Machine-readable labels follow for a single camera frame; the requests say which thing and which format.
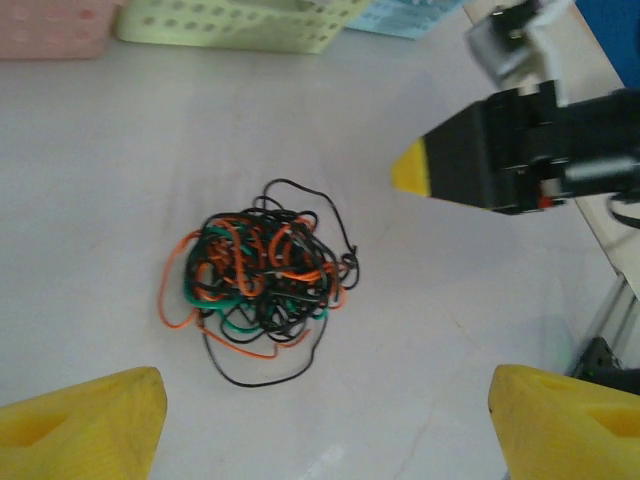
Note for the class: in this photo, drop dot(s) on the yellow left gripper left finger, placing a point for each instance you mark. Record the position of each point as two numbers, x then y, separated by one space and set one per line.
75 435

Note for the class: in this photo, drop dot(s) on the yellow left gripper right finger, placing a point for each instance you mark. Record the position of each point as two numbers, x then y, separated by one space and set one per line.
550 435

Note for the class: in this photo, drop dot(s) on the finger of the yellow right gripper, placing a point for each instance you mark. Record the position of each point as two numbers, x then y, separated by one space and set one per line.
450 160

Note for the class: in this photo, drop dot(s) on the blue plastic basket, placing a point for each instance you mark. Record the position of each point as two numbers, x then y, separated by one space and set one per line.
400 17

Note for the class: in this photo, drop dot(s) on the green plastic basket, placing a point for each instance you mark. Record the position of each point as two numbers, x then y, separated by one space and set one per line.
225 25

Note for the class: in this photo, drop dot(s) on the pink plastic basket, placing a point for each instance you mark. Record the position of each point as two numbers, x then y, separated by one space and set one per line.
50 30

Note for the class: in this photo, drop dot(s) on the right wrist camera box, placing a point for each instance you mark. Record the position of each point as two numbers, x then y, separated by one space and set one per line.
500 50

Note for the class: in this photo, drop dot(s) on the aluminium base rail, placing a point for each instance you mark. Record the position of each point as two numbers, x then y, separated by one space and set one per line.
610 320

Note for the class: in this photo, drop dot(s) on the blue floral wall panel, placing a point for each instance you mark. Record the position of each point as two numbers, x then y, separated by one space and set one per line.
615 30

